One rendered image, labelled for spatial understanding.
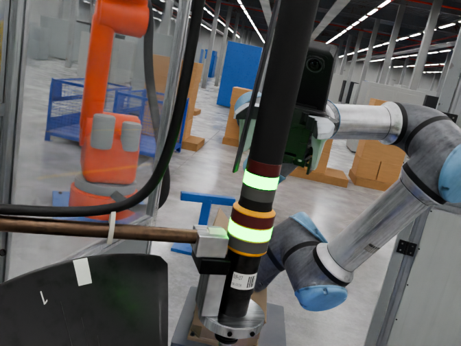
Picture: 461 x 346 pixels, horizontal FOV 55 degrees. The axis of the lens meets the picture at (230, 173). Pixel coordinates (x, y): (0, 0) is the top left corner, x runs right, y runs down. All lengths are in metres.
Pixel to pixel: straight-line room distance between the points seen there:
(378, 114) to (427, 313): 1.59
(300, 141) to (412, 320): 1.96
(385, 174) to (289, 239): 7.60
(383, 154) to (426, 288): 6.36
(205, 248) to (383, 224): 0.65
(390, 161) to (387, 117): 7.69
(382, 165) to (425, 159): 7.70
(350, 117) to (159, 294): 0.56
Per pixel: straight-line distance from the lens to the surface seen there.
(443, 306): 2.45
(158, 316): 0.59
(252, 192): 0.42
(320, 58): 0.59
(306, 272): 1.10
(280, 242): 1.18
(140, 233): 0.42
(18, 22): 1.14
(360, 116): 0.97
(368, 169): 8.63
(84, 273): 0.58
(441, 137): 0.99
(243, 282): 0.45
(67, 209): 0.41
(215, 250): 0.43
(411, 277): 2.38
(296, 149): 0.59
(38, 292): 0.57
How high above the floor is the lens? 1.71
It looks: 14 degrees down
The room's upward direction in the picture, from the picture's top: 11 degrees clockwise
